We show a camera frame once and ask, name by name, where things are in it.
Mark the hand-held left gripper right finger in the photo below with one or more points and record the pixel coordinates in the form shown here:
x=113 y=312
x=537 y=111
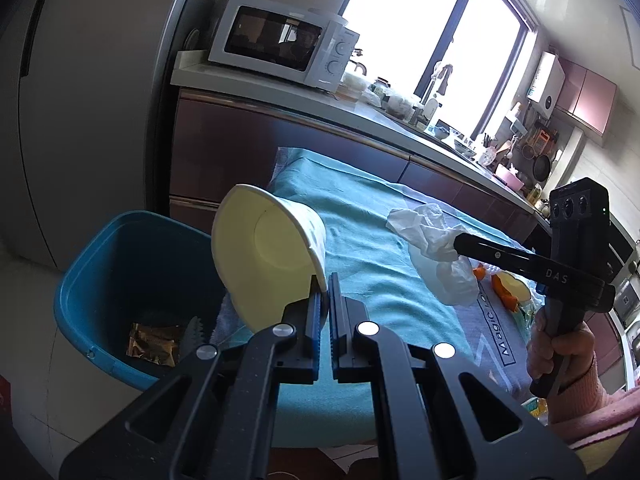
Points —
x=345 y=345

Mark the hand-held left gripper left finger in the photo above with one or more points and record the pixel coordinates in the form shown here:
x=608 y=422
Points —
x=306 y=345

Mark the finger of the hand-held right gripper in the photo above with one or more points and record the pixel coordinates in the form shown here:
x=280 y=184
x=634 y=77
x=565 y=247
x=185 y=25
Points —
x=495 y=254

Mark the white plastic bag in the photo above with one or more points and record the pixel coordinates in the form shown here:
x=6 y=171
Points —
x=457 y=282

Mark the white tissue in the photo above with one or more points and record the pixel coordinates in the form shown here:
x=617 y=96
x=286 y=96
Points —
x=420 y=230

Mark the white paper cup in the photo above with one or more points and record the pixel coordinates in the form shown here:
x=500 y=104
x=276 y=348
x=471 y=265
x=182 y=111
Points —
x=250 y=260

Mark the blue plastic bin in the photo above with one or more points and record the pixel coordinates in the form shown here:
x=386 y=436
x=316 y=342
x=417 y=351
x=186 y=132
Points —
x=125 y=260

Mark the person's right hand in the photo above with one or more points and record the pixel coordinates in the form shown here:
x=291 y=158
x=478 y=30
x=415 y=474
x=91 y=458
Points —
x=565 y=355

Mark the small orange peel piece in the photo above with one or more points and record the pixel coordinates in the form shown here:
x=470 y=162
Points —
x=479 y=273

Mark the yellow fruit piece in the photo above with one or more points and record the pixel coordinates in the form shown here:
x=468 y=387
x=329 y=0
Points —
x=517 y=286

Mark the black frying pan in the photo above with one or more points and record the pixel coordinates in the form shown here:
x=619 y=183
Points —
x=542 y=168

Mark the teal towel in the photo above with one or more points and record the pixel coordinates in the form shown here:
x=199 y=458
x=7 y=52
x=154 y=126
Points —
x=370 y=240

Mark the grey serrated wrapper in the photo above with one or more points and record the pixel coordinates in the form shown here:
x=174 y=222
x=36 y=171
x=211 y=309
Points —
x=195 y=337

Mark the white water heater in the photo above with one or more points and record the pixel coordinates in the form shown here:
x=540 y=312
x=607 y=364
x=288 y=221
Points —
x=546 y=84

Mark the golden foil wrapper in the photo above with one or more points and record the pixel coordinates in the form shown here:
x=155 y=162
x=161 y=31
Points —
x=152 y=345

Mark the metal faucet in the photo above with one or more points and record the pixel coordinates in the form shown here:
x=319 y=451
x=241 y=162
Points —
x=441 y=80

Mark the brown base cabinet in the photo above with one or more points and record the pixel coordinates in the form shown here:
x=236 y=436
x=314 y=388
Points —
x=250 y=145

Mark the clear food container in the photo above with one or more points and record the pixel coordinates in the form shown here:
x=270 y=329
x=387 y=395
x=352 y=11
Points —
x=352 y=87

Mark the kitchen window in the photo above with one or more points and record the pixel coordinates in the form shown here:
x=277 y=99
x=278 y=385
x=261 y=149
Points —
x=410 y=25

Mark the white kitchen counter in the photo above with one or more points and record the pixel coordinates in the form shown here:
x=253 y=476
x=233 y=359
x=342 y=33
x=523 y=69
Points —
x=280 y=94

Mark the white microwave oven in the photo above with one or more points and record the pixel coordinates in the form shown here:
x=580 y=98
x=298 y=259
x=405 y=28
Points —
x=280 y=40

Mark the grey refrigerator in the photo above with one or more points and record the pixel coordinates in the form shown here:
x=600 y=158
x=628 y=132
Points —
x=100 y=110

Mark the pink wall cabinet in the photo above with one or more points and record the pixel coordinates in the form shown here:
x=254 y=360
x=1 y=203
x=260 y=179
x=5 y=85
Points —
x=590 y=95

